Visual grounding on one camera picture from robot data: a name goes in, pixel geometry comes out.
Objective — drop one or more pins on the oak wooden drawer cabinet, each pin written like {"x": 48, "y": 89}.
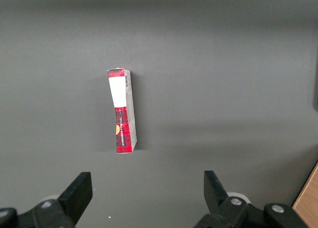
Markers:
{"x": 309, "y": 203}

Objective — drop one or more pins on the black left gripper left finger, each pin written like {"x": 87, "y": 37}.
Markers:
{"x": 74, "y": 195}

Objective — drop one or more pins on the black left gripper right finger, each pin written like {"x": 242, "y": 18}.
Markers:
{"x": 216, "y": 195}

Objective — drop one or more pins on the red tartan cardboard box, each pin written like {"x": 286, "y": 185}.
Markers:
{"x": 123, "y": 128}

